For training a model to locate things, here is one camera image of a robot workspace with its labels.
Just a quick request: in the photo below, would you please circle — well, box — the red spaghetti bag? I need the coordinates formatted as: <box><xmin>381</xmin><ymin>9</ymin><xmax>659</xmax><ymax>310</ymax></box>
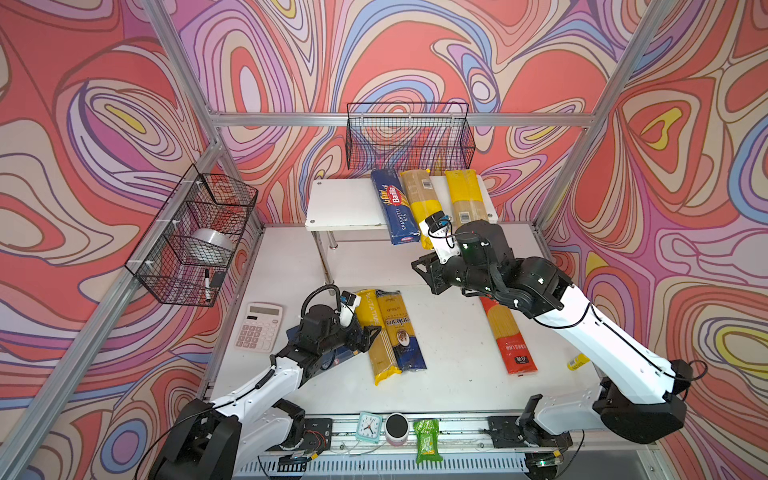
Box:
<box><xmin>480</xmin><ymin>297</ymin><xmax>538</xmax><ymax>376</ymax></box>

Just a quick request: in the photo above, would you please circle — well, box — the aluminium frame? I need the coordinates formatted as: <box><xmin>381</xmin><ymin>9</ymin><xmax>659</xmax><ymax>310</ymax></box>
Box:
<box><xmin>0</xmin><ymin>0</ymin><xmax>682</xmax><ymax>480</ymax></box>

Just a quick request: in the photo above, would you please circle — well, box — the blue Barilla rigatoni box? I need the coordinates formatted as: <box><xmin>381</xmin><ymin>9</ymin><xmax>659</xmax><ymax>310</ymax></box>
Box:
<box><xmin>286</xmin><ymin>326</ymin><xmax>359</xmax><ymax>370</ymax></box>

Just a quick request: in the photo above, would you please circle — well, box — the blue Ankara spaghetti bag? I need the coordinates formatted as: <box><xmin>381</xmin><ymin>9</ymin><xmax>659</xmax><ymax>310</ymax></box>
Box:
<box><xmin>376</xmin><ymin>290</ymin><xmax>427</xmax><ymax>372</ymax></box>

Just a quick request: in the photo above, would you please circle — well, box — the white pink calculator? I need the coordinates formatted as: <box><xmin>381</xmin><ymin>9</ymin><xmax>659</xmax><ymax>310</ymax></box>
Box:
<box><xmin>234</xmin><ymin>302</ymin><xmax>283</xmax><ymax>354</ymax></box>

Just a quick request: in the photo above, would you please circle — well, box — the silver tape roll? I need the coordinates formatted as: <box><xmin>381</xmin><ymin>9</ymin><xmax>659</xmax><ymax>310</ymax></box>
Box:
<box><xmin>192</xmin><ymin>228</ymin><xmax>235</xmax><ymax>251</ymax></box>

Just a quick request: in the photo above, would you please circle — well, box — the blue Barilla spaghetti box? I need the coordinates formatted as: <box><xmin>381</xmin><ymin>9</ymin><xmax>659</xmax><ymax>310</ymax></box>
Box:
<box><xmin>370</xmin><ymin>169</ymin><xmax>420</xmax><ymax>245</ymax></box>

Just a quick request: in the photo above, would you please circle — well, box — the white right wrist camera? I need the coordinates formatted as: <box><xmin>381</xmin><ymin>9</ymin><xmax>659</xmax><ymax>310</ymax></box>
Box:
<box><xmin>419</xmin><ymin>210</ymin><xmax>460</xmax><ymax>264</ymax></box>

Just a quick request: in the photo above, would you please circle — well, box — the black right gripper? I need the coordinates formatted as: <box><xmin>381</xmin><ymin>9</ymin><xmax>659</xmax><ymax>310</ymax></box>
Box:
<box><xmin>410</xmin><ymin>249</ymin><xmax>498</xmax><ymax>296</ymax></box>

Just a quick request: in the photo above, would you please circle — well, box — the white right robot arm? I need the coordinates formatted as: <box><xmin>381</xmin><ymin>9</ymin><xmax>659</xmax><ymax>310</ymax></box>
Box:
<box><xmin>411</xmin><ymin>212</ymin><xmax>694</xmax><ymax>446</ymax></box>

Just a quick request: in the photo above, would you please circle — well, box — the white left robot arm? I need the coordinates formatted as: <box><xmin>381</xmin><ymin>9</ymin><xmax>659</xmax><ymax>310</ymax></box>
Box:
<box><xmin>145</xmin><ymin>305</ymin><xmax>382</xmax><ymax>479</ymax></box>

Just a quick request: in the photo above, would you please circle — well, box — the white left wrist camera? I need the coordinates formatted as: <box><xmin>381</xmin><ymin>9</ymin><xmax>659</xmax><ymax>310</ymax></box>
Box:
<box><xmin>339</xmin><ymin>290</ymin><xmax>361</xmax><ymax>328</ymax></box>

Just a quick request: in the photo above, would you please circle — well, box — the clear yellow spaghetti bag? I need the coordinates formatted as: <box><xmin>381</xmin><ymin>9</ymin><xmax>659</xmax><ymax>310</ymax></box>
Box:
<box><xmin>445</xmin><ymin>169</ymin><xmax>488</xmax><ymax>227</ymax></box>

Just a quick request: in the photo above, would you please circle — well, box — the black wire basket left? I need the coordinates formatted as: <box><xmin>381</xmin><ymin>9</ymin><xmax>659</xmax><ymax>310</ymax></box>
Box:
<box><xmin>125</xmin><ymin>166</ymin><xmax>258</xmax><ymax>307</ymax></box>

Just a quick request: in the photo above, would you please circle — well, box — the teal alarm clock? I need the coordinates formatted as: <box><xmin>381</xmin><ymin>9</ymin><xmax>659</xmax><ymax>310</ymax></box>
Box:
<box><xmin>355</xmin><ymin>412</ymin><xmax>383</xmax><ymax>444</ymax></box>

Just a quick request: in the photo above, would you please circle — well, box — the green snack packet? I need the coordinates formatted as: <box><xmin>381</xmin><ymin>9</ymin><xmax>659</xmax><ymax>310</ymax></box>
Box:
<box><xmin>414</xmin><ymin>419</ymin><xmax>443</xmax><ymax>465</ymax></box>

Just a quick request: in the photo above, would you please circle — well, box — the black wire basket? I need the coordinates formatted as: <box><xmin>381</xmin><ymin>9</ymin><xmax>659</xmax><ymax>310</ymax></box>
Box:
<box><xmin>345</xmin><ymin>100</ymin><xmax>476</xmax><ymax>175</ymax></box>
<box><xmin>125</xmin><ymin>166</ymin><xmax>258</xmax><ymax>307</ymax></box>

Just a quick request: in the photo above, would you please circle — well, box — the black wire basket back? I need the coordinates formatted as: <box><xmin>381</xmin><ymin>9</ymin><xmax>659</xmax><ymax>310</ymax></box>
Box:
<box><xmin>345</xmin><ymin>100</ymin><xmax>476</xmax><ymax>175</ymax></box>

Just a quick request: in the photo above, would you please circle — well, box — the yellow Pastatime spaghetti bag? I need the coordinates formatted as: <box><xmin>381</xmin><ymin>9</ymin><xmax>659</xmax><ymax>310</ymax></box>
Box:
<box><xmin>356</xmin><ymin>289</ymin><xmax>402</xmax><ymax>386</ymax></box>

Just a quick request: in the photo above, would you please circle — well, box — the white two-tier shelf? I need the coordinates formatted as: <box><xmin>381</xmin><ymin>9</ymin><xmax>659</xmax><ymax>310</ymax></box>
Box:
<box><xmin>304</xmin><ymin>174</ymin><xmax>499</xmax><ymax>288</ymax></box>

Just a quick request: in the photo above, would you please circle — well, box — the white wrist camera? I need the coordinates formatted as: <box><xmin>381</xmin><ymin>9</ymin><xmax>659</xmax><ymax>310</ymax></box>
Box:
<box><xmin>419</xmin><ymin>210</ymin><xmax>460</xmax><ymax>264</ymax></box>
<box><xmin>339</xmin><ymin>290</ymin><xmax>361</xmax><ymax>328</ymax></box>

